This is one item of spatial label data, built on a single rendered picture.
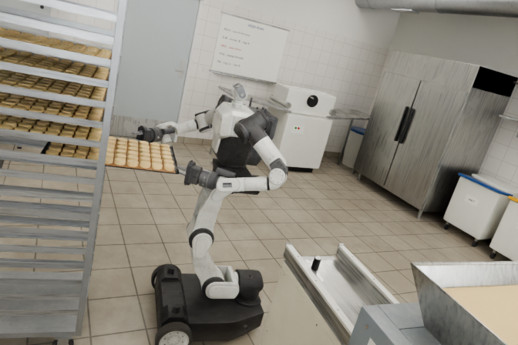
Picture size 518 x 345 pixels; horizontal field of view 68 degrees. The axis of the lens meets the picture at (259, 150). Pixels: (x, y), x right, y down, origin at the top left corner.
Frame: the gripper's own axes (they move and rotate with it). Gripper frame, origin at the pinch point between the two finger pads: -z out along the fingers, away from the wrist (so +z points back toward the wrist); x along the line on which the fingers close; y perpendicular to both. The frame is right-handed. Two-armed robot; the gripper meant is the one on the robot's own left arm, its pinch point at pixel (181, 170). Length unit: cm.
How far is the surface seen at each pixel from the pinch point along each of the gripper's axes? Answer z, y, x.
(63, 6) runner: -48, 33, 63
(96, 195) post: -27.6, 25.4, -14.1
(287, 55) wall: -32, -451, 52
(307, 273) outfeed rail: 71, 28, -14
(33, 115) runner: -54, 37, 18
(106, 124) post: -27.8, 25.2, 19.9
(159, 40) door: -187, -328, 32
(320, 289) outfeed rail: 77, 36, -14
